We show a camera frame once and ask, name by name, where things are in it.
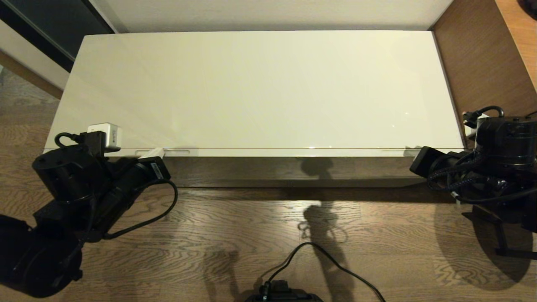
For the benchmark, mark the white glossy drawer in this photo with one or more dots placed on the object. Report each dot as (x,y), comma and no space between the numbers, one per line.
(251,153)

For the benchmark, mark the brown wooden cabinet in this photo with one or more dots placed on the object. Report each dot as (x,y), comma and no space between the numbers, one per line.
(482,63)

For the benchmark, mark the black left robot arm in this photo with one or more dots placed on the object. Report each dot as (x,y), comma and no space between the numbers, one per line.
(67,172)

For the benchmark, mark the dark round object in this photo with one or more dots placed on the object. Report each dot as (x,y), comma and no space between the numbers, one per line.
(529,3)

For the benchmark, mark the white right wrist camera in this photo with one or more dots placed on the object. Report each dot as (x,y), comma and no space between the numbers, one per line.
(470,131)

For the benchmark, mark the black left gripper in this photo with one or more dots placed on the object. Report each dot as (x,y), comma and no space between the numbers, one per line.
(138,180)

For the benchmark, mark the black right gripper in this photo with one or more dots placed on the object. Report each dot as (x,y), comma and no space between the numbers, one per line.
(432,161)

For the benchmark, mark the dark sliding door panel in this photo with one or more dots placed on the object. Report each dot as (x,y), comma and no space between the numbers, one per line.
(50,25)

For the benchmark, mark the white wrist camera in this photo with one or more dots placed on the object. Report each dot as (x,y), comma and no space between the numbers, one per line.
(470,131)
(105,134)

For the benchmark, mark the black silver robot base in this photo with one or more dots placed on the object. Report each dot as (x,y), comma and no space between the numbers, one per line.
(281,294)

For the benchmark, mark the white glossy cabinet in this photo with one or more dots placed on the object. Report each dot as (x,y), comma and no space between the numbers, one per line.
(251,84)

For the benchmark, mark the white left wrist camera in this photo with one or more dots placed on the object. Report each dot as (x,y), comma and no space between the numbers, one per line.
(105,134)

